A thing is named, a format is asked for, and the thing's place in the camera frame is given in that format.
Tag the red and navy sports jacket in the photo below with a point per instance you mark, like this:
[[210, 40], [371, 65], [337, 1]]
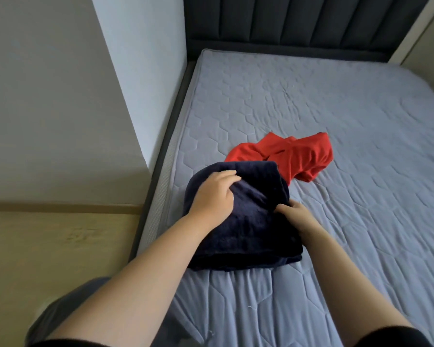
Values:
[[260, 235]]

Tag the grey quilted bed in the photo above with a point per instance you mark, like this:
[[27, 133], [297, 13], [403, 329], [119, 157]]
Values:
[[376, 104]]

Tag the person's left hand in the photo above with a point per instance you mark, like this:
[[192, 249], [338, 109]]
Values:
[[213, 200]]

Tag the person's right forearm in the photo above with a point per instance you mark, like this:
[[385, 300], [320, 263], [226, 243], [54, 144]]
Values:
[[354, 292]]

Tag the red polo shirt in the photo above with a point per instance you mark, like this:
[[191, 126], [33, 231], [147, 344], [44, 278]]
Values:
[[289, 151]]

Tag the person's right hand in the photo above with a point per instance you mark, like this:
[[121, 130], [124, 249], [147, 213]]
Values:
[[298, 217]]

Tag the person's left forearm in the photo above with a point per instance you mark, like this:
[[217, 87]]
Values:
[[130, 292]]

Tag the dark grey upholstered headboard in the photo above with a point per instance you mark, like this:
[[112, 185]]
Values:
[[296, 18]]

